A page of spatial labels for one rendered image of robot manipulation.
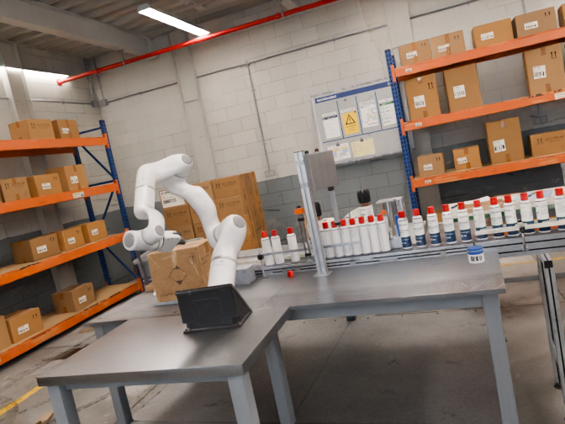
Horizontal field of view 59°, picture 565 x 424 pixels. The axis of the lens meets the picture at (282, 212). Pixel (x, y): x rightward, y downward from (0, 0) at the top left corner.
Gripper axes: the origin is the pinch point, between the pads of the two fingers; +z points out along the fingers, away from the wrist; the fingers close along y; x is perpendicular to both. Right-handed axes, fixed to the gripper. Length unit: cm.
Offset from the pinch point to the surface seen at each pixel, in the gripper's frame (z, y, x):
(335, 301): 23, 31, -67
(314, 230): 59, 33, -23
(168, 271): 23.1, -32.4, 9.5
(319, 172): 55, 57, -5
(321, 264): 64, 22, -38
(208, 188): 305, -119, 214
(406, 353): 117, 5, -96
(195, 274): 28.2, -23.1, -1.8
